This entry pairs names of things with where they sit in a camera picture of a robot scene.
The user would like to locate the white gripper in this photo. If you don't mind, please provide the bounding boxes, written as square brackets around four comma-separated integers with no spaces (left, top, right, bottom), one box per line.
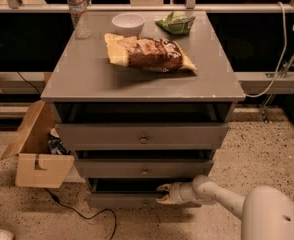
[156,182,197,205]

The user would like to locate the grey bottom drawer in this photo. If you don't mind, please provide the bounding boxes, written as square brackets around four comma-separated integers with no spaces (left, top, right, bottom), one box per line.
[86,178,190,208]

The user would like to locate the grey drawer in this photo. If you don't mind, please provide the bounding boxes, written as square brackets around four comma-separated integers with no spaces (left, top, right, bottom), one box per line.
[86,178,190,208]
[56,123,229,151]
[75,159,213,178]

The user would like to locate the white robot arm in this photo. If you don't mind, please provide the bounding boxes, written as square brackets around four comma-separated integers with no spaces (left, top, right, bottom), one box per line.
[157,175,294,240]

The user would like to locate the grey middle drawer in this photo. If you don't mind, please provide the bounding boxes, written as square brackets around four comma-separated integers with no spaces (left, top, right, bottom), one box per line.
[75,159,213,178]

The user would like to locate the grey drawer cabinet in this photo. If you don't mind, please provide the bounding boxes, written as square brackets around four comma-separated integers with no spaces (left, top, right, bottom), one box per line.
[41,10,246,209]

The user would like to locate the grey top drawer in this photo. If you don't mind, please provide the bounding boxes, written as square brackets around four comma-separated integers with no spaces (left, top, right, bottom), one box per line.
[56,123,229,151]

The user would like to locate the dark item in box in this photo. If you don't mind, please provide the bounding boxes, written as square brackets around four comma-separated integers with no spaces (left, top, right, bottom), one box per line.
[48,134,70,155]

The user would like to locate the cardboard box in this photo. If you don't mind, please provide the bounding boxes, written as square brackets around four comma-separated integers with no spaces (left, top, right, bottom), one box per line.
[1,101,74,188]

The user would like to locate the brown yellow chip bag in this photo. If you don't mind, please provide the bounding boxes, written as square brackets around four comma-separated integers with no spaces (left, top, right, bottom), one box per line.
[104,33,197,73]

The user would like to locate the green snack bag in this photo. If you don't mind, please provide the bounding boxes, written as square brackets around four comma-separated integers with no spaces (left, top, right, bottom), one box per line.
[155,11,196,35]

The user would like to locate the white bowl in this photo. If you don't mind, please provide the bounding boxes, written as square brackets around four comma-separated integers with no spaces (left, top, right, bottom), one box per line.
[112,13,145,36]

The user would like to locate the clear plastic water bottle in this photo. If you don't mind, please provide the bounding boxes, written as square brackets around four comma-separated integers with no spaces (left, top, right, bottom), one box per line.
[67,0,91,39]

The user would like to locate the black floor cable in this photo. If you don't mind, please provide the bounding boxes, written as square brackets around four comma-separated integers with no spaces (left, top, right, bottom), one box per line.
[44,187,118,240]

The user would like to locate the white hanging cable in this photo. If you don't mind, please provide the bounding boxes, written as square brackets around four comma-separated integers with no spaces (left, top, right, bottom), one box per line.
[244,2,294,99]

